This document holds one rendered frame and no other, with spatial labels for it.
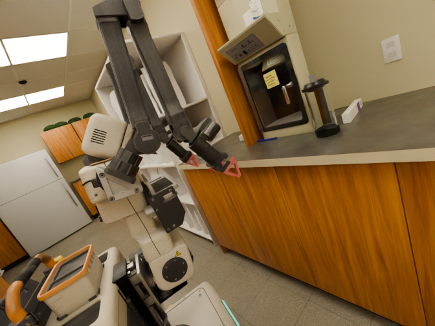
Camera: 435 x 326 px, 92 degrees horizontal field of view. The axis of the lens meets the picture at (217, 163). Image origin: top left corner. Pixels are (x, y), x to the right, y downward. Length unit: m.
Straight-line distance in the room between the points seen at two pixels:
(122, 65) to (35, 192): 4.86
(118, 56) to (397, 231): 1.06
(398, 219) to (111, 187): 0.94
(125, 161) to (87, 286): 0.48
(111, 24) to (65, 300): 0.88
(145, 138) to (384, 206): 0.82
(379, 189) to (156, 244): 0.82
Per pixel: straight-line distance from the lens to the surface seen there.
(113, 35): 0.74
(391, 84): 1.48
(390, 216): 0.95
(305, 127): 1.19
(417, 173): 0.85
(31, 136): 6.17
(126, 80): 0.70
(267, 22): 1.09
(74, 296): 0.97
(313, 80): 1.03
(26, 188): 5.45
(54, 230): 5.54
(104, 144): 0.82
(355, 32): 1.49
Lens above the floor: 1.25
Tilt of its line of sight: 14 degrees down
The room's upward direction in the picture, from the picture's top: 24 degrees counter-clockwise
